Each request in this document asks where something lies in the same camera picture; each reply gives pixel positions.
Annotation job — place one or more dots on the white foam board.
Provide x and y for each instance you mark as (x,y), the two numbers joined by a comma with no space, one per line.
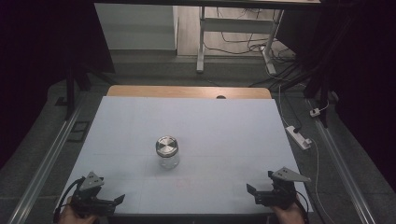
(202,124)

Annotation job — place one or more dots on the white desk frame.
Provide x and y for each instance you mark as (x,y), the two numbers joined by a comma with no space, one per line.
(236,25)

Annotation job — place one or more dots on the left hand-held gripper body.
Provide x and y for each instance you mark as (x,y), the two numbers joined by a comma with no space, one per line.
(90,199)

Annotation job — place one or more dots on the aluminium floor rail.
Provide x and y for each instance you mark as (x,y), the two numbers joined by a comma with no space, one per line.
(43,168)
(342,161)

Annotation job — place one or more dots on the black rectangular floor frame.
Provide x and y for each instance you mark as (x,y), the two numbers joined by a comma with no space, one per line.
(79,131)

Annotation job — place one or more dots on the small white adapter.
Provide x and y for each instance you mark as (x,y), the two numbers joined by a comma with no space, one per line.
(315,112)

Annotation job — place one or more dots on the dark curtain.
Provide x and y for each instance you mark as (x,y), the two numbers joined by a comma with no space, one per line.
(364,77)
(37,62)

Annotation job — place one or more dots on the black metal stand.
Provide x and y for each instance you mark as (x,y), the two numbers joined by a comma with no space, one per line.
(70,87)
(323,93)

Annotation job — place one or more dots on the person's right hand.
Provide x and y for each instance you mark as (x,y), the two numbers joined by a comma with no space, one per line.
(289,216)

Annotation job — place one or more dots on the silver metal jar lid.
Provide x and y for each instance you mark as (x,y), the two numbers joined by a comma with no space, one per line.
(166,146)

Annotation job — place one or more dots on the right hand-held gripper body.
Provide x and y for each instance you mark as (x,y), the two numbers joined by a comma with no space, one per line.
(280,194)

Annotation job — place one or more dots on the white power strip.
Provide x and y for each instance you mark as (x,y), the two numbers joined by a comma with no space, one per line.
(298,137)

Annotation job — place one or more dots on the white cabinet panel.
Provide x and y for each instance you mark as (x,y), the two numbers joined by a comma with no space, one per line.
(137,28)

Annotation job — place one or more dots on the clear glass jar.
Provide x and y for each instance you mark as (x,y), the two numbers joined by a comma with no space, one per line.
(169,161)

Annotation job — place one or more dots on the person's left hand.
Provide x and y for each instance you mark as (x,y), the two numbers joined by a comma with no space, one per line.
(73,217)

